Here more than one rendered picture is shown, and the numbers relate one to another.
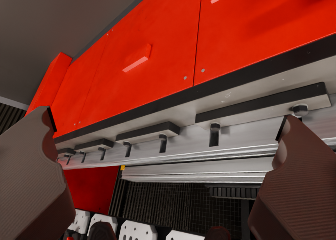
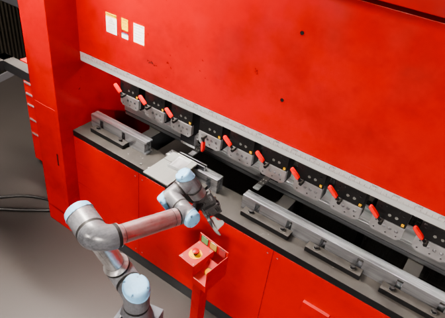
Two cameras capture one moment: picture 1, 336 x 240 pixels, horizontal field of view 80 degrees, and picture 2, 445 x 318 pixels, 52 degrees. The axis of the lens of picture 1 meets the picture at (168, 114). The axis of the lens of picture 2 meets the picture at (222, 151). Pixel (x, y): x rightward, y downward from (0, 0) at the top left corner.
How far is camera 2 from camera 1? 215 cm
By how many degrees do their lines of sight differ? 66
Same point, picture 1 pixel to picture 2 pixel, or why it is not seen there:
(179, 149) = (310, 233)
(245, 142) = (275, 213)
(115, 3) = not seen: outside the picture
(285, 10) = (234, 244)
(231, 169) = (323, 204)
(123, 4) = not seen: outside the picture
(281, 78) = (244, 224)
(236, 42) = (251, 250)
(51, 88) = not seen: outside the picture
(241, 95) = (259, 230)
